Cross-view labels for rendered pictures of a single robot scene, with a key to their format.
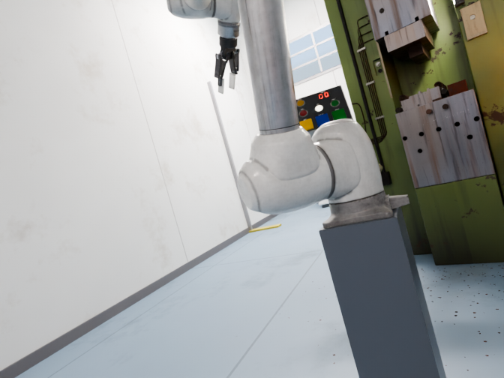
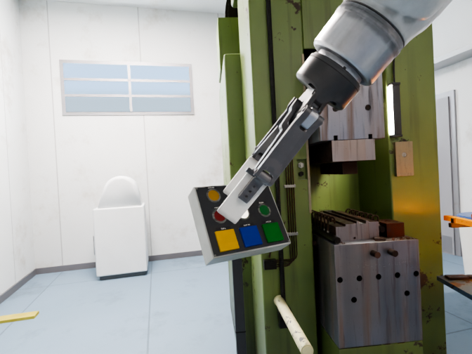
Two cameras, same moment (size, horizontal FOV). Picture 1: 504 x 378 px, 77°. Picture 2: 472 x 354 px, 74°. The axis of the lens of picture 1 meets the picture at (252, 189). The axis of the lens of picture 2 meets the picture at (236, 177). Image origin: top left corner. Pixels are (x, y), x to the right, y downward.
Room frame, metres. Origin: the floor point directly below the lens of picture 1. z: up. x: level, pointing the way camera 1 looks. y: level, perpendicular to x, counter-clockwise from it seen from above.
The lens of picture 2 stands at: (1.12, 0.28, 1.25)
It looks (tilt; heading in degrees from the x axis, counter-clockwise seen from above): 1 degrees down; 318
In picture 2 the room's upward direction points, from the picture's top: 3 degrees counter-clockwise
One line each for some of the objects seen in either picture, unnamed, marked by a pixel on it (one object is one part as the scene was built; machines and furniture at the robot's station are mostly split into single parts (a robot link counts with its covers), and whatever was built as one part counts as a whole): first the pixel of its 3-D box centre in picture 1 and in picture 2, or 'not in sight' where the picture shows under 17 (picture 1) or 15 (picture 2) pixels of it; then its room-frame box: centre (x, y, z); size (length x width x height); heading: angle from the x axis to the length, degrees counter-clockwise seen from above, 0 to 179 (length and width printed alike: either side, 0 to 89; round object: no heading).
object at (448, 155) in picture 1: (446, 139); (350, 272); (1.95, -1.23, 0.69); 0.56 x 0.38 x 0.45; 143
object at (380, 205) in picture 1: (365, 204); not in sight; (0.89, -0.29, 0.63); 0.22 x 0.18 x 0.06; 62
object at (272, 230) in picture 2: (339, 115); (272, 232); (1.94, -0.63, 1.01); 0.07 x 0.05 x 0.07; 78
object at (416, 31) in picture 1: (410, 43); (335, 153); (1.98, -1.18, 1.32); 0.42 x 0.20 x 0.10; 143
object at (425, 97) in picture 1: (425, 100); (338, 223); (1.98, -1.18, 0.96); 0.42 x 0.20 x 0.09; 143
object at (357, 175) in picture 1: (342, 159); not in sight; (0.90, -0.27, 0.77); 0.18 x 0.16 x 0.22; 110
